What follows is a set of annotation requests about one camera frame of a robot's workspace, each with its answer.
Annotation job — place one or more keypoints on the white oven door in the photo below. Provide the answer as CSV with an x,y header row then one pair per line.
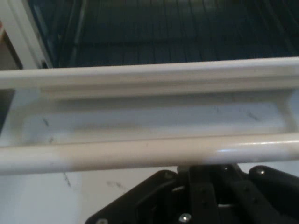
x,y
149,116

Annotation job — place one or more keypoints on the dark metal oven rack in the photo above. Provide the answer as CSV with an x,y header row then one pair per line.
x,y
182,35

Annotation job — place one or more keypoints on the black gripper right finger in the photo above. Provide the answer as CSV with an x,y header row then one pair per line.
x,y
264,196

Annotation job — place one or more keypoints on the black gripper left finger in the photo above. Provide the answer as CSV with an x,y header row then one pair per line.
x,y
149,200

